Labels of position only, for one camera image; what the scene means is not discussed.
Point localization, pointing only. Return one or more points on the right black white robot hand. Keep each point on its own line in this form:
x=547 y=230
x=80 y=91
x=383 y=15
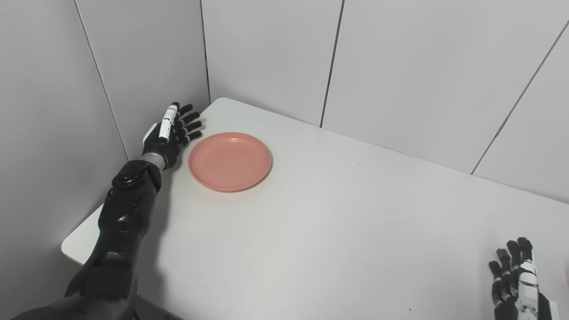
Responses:
x=518 y=293

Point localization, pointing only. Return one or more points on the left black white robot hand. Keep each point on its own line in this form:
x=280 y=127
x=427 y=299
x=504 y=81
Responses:
x=166 y=144

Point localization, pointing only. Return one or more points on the pink round plate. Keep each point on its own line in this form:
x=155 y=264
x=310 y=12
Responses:
x=230 y=161

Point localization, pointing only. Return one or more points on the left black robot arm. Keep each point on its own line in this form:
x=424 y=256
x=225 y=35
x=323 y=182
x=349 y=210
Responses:
x=120 y=222

